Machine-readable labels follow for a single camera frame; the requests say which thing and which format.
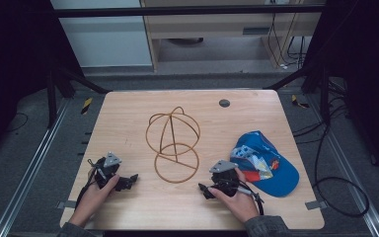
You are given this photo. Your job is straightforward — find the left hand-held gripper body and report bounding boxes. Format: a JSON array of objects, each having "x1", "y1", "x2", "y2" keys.
[{"x1": 93, "y1": 151, "x2": 123, "y2": 191}]

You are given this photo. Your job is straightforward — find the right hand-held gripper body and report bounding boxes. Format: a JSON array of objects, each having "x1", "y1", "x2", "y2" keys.
[{"x1": 208, "y1": 159, "x2": 245, "y2": 198}]

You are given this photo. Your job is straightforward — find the person's left hand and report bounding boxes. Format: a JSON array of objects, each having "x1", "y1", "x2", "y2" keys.
[{"x1": 77, "y1": 174, "x2": 121, "y2": 216}]

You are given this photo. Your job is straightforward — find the person's right hand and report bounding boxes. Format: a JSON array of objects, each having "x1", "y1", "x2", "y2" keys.
[{"x1": 208, "y1": 167, "x2": 262, "y2": 225}]

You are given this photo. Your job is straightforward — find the blue printed baseball cap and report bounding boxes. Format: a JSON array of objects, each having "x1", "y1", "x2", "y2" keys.
[{"x1": 229, "y1": 129, "x2": 301, "y2": 198}]

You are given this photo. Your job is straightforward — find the grey tape strip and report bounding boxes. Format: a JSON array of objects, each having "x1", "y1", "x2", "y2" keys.
[
  {"x1": 56, "y1": 199, "x2": 78, "y2": 210},
  {"x1": 304, "y1": 199, "x2": 329, "y2": 211}
]

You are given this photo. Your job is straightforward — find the white cabinet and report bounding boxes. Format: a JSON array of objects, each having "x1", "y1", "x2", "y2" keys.
[{"x1": 49, "y1": 0, "x2": 154, "y2": 69}]

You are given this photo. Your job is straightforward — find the black curtain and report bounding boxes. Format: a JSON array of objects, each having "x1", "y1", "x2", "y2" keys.
[
  {"x1": 300, "y1": 0, "x2": 379, "y2": 186},
  {"x1": 0, "y1": 0, "x2": 87, "y2": 166}
]

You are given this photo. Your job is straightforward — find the light wooden desk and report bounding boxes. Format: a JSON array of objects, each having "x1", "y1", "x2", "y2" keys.
[{"x1": 139, "y1": 0, "x2": 328, "y2": 72}]

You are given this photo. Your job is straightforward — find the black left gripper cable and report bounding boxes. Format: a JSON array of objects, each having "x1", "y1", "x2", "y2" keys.
[{"x1": 74, "y1": 158, "x2": 104, "y2": 210}]

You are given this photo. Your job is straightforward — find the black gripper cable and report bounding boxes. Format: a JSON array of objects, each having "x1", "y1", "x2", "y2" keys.
[
  {"x1": 74, "y1": 158, "x2": 104, "y2": 210},
  {"x1": 236, "y1": 184, "x2": 265, "y2": 217}
]

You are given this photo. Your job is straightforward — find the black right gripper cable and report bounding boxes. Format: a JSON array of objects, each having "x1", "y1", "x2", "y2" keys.
[{"x1": 236, "y1": 184, "x2": 265, "y2": 217}]

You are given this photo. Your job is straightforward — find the brown wire hat stand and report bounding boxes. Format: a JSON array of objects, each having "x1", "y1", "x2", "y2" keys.
[{"x1": 145, "y1": 106, "x2": 201, "y2": 185}]

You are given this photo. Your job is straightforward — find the yellow-handled tool left floor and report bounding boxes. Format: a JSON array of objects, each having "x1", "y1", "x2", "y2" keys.
[{"x1": 80, "y1": 97, "x2": 94, "y2": 116}]

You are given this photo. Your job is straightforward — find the yellow-handled tool floor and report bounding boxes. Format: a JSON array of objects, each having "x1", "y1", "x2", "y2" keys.
[
  {"x1": 290, "y1": 94, "x2": 311, "y2": 110},
  {"x1": 80, "y1": 97, "x2": 94, "y2": 116}
]

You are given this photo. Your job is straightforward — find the aluminium floor rail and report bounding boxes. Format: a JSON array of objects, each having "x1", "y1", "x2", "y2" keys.
[
  {"x1": 0, "y1": 98, "x2": 71, "y2": 237},
  {"x1": 307, "y1": 94, "x2": 379, "y2": 237}
]

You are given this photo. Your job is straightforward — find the black metal frame stand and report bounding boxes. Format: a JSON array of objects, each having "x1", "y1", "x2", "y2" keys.
[
  {"x1": 262, "y1": 63, "x2": 332, "y2": 126},
  {"x1": 45, "y1": 63, "x2": 113, "y2": 130}
]

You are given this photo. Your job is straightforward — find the thin black floor cable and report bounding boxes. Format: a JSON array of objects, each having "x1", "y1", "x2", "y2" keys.
[{"x1": 5, "y1": 112, "x2": 30, "y2": 133}]

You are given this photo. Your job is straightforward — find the yellow-handled tool right floor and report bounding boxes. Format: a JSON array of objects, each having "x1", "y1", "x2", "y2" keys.
[{"x1": 290, "y1": 94, "x2": 311, "y2": 110}]

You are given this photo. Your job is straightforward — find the looped black floor cable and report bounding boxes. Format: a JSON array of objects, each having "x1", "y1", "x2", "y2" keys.
[{"x1": 291, "y1": 95, "x2": 371, "y2": 218}]

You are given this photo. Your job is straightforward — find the black hanging desk cables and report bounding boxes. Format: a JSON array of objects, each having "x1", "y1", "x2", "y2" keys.
[{"x1": 266, "y1": 12, "x2": 308, "y2": 71}]

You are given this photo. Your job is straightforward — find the black horizontal frame bar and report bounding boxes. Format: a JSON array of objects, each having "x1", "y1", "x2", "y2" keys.
[{"x1": 50, "y1": 4, "x2": 327, "y2": 19}]

